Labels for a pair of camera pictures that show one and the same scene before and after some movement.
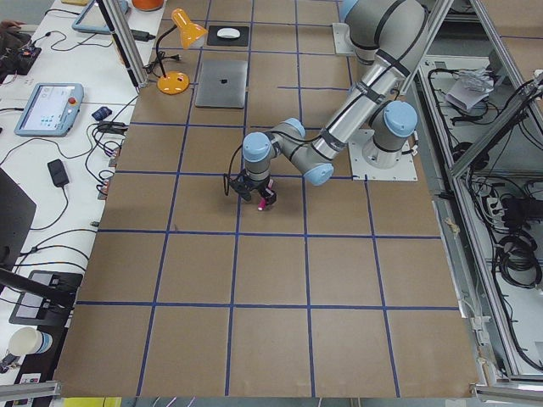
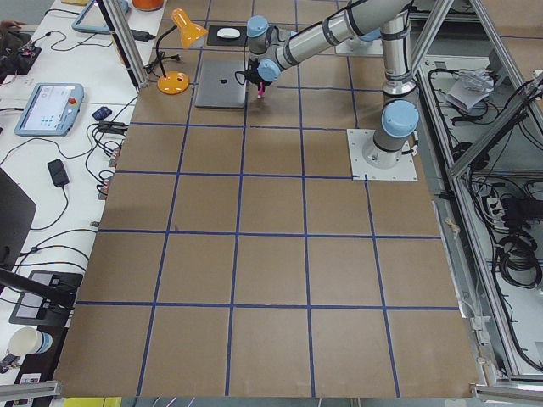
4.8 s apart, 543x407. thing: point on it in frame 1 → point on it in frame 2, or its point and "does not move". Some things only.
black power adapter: x=142 y=36 does not move
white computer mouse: x=228 y=32 does not move
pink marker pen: x=262 y=203 → x=260 y=91
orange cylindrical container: x=148 y=5 does not move
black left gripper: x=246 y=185 → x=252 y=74
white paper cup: x=29 y=341 does not move
